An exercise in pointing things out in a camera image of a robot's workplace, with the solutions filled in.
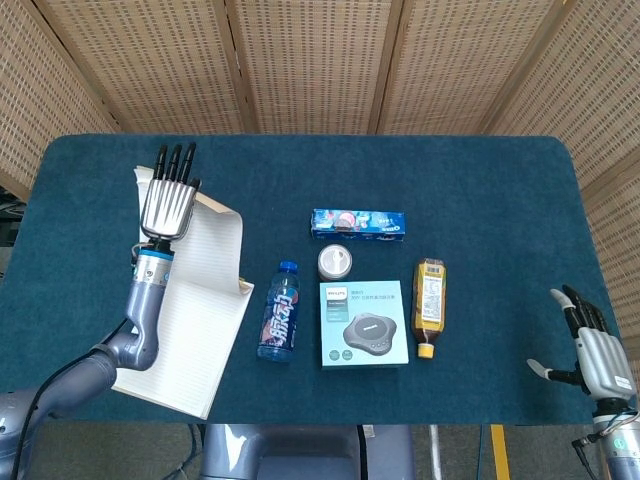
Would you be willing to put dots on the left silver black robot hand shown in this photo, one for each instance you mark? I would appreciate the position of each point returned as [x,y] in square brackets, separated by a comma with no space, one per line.
[167,205]

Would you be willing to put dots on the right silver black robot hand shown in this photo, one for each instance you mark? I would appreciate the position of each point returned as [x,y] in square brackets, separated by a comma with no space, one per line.
[602,360]

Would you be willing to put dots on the yellow notepad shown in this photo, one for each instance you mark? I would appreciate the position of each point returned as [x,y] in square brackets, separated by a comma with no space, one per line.
[200,325]

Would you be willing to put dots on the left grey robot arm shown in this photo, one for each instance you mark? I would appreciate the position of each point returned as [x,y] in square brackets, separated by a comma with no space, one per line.
[145,305]

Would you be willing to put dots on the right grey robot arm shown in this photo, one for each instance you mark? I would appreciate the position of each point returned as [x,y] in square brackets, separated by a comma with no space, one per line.
[622,450]

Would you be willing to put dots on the blue sports drink bottle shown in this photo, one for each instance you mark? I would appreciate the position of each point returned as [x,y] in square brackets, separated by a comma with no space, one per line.
[279,315]

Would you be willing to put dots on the clear round container white lid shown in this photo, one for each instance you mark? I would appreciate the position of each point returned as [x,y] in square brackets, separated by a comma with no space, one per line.
[335,262]

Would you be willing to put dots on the yellow label tea bottle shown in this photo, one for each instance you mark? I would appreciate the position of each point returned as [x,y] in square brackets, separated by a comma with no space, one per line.
[429,300]

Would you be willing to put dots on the teal table cloth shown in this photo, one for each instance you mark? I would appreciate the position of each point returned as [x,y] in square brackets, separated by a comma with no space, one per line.
[350,170]

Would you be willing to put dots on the blue Oreo cookie box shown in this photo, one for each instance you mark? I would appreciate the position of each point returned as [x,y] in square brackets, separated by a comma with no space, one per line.
[357,225]

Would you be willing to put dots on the woven rattan folding screen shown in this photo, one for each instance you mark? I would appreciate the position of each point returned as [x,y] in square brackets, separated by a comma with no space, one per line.
[320,60]

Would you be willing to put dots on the teal Philips speaker box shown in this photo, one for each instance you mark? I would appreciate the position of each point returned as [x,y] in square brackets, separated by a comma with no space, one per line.
[365,325]

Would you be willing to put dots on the grey robot torso base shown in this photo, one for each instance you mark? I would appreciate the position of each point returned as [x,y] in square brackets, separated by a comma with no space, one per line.
[300,455]

